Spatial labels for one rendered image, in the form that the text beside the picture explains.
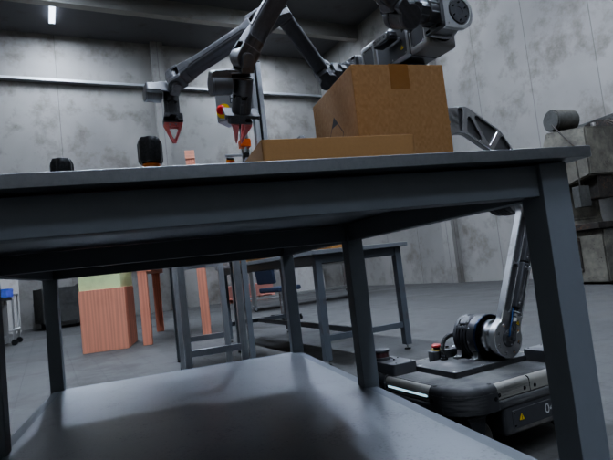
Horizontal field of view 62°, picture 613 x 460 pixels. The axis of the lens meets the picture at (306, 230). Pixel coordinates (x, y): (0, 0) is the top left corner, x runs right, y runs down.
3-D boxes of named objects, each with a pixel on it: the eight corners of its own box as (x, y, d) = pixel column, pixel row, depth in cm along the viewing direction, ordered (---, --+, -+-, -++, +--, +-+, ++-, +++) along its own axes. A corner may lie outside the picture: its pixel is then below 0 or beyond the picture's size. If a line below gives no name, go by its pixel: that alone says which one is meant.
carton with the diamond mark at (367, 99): (323, 201, 144) (312, 107, 146) (400, 194, 151) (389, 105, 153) (364, 180, 115) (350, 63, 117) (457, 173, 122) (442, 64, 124)
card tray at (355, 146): (234, 197, 106) (233, 178, 107) (350, 189, 114) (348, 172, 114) (264, 165, 78) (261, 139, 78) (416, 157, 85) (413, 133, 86)
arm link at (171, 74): (275, 33, 179) (266, 15, 185) (268, 21, 174) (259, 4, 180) (175, 98, 187) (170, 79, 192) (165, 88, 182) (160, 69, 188)
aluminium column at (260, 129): (264, 231, 201) (246, 65, 206) (275, 230, 202) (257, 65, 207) (266, 229, 197) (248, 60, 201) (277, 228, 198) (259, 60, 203)
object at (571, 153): (37, 269, 254) (37, 265, 254) (293, 244, 292) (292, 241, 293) (-398, 212, 54) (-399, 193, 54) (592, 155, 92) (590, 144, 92)
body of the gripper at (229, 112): (222, 113, 154) (223, 88, 150) (254, 114, 158) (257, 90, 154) (225, 121, 149) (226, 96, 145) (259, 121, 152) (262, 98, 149)
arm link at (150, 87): (182, 84, 184) (178, 69, 188) (150, 81, 178) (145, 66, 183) (176, 110, 192) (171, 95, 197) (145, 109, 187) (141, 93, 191)
